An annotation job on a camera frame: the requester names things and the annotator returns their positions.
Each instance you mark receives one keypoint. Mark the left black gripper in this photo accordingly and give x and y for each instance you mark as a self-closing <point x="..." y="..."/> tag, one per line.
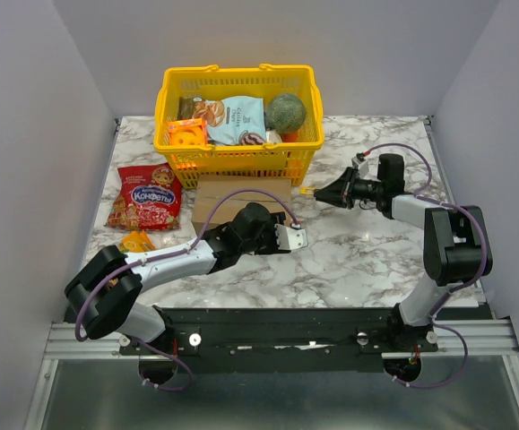
<point x="272" y="249"/>

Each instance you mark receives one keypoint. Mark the red candy bag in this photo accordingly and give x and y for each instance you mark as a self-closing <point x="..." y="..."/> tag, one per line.
<point x="149" y="199"/>

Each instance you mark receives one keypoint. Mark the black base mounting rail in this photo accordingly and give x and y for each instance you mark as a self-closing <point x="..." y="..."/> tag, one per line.
<point x="276" y="341"/>

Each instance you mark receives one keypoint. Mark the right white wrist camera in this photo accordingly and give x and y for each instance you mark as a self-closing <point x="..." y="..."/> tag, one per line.
<point x="360" y="164"/>

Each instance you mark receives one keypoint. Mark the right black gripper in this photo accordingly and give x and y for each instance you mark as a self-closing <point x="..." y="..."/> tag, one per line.
<point x="348" y="191"/>

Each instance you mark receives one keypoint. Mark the light blue chips bag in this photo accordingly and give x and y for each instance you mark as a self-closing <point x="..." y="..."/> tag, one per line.
<point x="237" y="120"/>

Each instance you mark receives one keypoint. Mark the orange toy package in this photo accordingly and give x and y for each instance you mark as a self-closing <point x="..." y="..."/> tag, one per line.
<point x="188" y="132"/>

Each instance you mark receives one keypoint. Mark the brown cardboard express box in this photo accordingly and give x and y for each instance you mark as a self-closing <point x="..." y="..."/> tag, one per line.
<point x="211" y="189"/>

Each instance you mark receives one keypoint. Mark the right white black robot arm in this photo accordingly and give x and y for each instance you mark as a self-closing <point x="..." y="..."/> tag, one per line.
<point x="456" y="251"/>

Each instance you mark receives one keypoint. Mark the yellow plastic shopping basket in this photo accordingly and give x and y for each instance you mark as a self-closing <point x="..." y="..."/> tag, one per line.
<point x="288" y="160"/>

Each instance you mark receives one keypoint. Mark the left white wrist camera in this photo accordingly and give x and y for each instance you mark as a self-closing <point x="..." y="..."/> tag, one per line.
<point x="290" y="239"/>

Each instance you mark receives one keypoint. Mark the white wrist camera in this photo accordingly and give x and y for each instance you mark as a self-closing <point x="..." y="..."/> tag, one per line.
<point x="290" y="239"/>
<point x="360" y="164"/>

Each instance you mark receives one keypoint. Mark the green round melon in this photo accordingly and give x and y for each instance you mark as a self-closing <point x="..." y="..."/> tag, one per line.
<point x="285" y="113"/>

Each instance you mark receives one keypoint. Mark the orange yellow snack bag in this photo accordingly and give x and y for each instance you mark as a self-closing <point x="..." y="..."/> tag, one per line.
<point x="135" y="242"/>

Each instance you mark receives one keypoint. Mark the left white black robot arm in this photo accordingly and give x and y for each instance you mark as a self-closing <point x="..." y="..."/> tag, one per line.
<point x="104" y="293"/>

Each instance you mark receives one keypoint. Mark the yellow utility knife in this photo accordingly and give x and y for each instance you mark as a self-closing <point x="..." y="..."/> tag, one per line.
<point x="307" y="190"/>

